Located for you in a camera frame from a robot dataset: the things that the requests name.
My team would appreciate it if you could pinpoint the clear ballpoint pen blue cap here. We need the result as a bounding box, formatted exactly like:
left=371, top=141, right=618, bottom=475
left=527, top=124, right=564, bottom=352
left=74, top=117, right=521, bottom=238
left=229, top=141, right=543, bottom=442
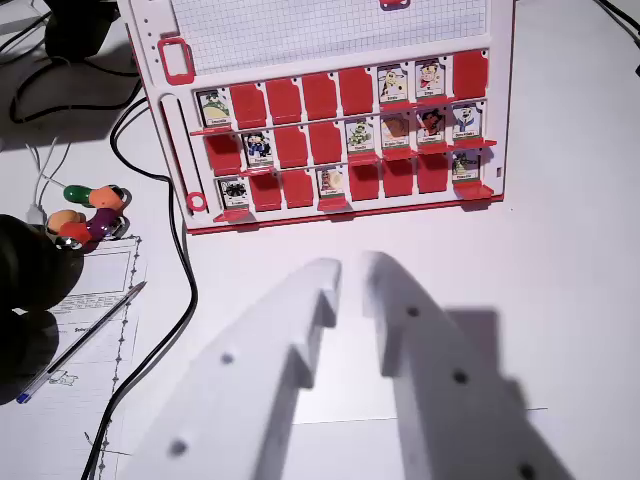
left=15, top=280, right=148, bottom=405

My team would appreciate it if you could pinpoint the printed paper sheet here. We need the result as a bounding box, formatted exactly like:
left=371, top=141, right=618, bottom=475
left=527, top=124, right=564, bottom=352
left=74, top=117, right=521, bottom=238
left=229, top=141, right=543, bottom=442
left=0, top=233, right=151, bottom=480

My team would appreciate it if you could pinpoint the black round object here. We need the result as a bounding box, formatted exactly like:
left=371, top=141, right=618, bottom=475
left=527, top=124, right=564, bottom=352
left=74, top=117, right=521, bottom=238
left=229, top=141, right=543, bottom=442
left=0, top=213, right=85, bottom=405

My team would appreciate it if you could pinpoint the red and white game board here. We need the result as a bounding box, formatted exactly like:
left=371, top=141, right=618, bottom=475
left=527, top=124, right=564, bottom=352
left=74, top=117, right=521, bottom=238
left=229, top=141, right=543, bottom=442
left=115, top=0, right=517, bottom=237

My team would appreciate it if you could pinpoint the black box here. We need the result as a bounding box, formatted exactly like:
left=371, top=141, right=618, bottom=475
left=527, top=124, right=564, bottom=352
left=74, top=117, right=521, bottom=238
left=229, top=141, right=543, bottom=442
left=43, top=0, right=121, bottom=63

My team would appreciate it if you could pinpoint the long black cable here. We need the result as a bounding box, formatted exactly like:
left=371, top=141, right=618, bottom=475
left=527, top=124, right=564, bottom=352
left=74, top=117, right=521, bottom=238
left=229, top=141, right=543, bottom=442
left=81, top=94, right=199, bottom=480

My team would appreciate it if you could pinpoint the white cable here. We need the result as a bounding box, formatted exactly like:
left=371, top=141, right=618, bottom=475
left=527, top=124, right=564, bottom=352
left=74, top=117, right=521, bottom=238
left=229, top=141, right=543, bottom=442
left=27, top=139, right=72, bottom=224
left=23, top=142, right=69, bottom=191

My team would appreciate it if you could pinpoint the looped black cable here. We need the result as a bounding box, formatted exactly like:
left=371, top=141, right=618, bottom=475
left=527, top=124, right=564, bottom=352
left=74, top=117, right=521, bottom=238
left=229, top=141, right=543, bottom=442
left=9, top=54, right=146, bottom=124

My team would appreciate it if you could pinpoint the thin black cable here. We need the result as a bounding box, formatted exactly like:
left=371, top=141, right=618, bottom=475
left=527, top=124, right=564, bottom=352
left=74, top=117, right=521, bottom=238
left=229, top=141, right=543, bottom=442
left=593, top=0, right=640, bottom=32

